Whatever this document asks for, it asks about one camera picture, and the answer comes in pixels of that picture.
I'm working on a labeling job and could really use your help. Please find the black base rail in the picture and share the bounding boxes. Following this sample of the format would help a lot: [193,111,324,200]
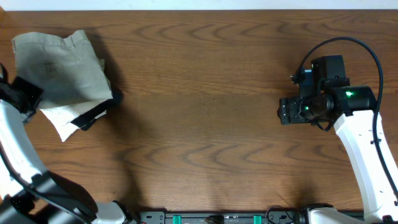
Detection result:
[136,205,364,224]

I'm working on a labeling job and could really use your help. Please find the folded black garment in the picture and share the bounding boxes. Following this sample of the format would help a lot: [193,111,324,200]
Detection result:
[71,88,124,131]

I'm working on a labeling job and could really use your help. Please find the khaki shorts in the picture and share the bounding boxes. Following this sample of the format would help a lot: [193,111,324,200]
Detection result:
[12,30,112,109]

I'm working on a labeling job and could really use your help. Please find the folded white shirt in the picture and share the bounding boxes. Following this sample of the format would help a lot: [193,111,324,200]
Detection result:
[39,100,106,142]

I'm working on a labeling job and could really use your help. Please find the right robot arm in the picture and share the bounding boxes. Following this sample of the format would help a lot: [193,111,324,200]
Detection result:
[277,55,397,223]

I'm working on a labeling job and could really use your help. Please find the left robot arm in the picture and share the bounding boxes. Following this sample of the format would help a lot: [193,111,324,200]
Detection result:
[1,67,133,224]

